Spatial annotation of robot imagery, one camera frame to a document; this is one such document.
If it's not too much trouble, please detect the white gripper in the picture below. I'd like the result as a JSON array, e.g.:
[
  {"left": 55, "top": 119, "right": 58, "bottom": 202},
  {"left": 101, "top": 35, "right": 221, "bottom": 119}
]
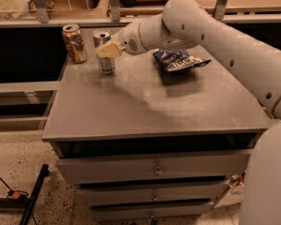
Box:
[{"left": 95, "top": 21, "right": 147, "bottom": 58}]

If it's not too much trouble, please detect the redbull can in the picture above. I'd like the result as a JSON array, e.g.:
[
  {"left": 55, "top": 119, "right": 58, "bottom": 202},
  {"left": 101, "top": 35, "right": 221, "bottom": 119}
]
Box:
[{"left": 93, "top": 28, "right": 114, "bottom": 75}]

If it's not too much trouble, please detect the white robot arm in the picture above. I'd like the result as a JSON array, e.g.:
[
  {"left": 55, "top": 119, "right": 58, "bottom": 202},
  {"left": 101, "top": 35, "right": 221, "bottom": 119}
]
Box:
[{"left": 96, "top": 0, "right": 281, "bottom": 225}]

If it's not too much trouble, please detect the orange soda can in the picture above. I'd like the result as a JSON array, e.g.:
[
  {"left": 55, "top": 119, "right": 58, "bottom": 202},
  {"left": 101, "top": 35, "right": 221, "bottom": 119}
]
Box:
[{"left": 62, "top": 23, "right": 87, "bottom": 63}]

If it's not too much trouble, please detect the blue chip bag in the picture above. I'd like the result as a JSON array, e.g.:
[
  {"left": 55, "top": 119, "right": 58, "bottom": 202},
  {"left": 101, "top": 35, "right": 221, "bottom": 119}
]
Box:
[{"left": 153, "top": 49, "right": 211, "bottom": 72}]

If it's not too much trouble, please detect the grey drawer cabinet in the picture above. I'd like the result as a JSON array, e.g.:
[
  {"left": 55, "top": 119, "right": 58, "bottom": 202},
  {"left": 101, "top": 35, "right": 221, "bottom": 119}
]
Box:
[{"left": 41, "top": 24, "right": 275, "bottom": 222}]

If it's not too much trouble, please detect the black tripod leg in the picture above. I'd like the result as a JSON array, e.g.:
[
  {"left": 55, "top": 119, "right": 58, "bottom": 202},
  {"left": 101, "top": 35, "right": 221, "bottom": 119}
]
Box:
[{"left": 19, "top": 164, "right": 49, "bottom": 225}]

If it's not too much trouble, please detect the middle drawer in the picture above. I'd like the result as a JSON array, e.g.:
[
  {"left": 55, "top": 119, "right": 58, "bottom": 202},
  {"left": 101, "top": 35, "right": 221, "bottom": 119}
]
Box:
[{"left": 76, "top": 181, "right": 228, "bottom": 206}]

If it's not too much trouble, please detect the drawer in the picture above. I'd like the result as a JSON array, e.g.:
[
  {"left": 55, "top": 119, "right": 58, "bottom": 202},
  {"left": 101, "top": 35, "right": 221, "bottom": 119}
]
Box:
[
  {"left": 56, "top": 149, "right": 251, "bottom": 184},
  {"left": 76, "top": 181, "right": 228, "bottom": 206},
  {"left": 91, "top": 202, "right": 214, "bottom": 221}
]

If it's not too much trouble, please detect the top drawer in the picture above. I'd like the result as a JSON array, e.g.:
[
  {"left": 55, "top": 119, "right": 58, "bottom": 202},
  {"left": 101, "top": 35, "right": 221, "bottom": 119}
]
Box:
[{"left": 56, "top": 149, "right": 251, "bottom": 184}]

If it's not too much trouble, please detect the bottom drawer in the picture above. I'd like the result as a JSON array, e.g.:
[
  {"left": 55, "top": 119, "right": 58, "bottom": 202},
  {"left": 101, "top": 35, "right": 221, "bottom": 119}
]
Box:
[{"left": 91, "top": 202, "right": 214, "bottom": 221}]

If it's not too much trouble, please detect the cardboard box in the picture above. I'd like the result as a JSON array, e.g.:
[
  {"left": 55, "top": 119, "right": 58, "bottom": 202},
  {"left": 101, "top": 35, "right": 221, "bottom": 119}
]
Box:
[{"left": 214, "top": 173, "right": 244, "bottom": 208}]

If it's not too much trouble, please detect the metal railing frame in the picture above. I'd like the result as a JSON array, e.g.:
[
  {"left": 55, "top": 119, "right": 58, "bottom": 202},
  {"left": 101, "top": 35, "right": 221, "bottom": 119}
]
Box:
[{"left": 0, "top": 0, "right": 281, "bottom": 28}]

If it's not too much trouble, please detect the black cable with orange clip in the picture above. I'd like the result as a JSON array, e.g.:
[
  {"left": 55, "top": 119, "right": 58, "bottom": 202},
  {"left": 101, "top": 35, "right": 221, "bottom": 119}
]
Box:
[{"left": 0, "top": 167, "right": 30, "bottom": 202}]

